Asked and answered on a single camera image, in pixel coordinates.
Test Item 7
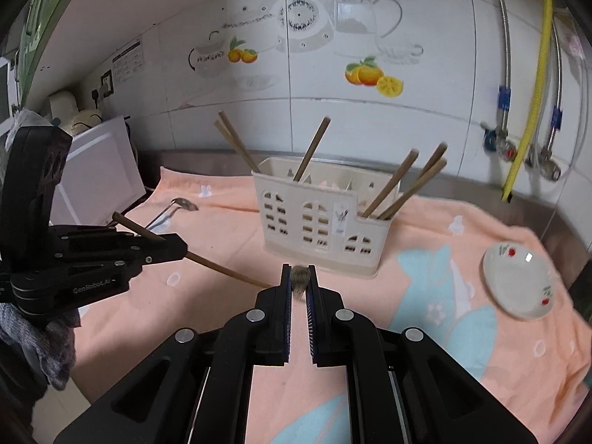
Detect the braided metal hose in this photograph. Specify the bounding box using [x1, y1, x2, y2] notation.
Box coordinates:
[487, 0, 512, 140]
[545, 23, 564, 159]

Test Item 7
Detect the pink paper tag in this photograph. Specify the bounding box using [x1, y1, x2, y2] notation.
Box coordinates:
[561, 22, 588, 62]

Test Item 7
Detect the metal spoon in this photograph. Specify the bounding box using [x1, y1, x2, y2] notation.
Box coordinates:
[145, 197, 199, 232]

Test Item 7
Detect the metal water valve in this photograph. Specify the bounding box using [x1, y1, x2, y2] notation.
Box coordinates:
[531, 145, 564, 182]
[480, 122, 519, 161]

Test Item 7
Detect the orange printed towel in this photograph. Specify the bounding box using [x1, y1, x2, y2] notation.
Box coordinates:
[74, 165, 592, 444]

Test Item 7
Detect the person's left hand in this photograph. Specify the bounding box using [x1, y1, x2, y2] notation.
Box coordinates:
[0, 305, 80, 391]

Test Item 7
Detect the wall instruction sticker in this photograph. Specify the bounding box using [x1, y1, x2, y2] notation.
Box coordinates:
[110, 39, 145, 87]

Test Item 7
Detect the beige cooker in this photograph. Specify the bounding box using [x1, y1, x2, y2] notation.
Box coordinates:
[60, 108, 110, 138]

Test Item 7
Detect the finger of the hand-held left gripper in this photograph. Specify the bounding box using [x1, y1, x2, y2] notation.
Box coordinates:
[55, 253, 155, 284]
[48, 224, 189, 263]

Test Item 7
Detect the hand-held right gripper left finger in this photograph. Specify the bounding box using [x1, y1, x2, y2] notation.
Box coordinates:
[53, 263, 293, 444]

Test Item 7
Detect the white flowered plate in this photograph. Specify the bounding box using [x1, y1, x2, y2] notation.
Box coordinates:
[482, 240, 556, 321]

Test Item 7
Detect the cream plastic utensil holder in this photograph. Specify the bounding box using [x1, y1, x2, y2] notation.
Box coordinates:
[251, 156, 393, 281]

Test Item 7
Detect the wall cabinet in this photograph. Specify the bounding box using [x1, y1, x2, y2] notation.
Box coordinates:
[14, 0, 228, 108]

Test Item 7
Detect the yellow gas hose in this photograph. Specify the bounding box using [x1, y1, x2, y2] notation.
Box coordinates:
[501, 0, 554, 204]

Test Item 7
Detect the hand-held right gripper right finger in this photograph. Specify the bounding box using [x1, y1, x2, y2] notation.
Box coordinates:
[306, 265, 552, 444]

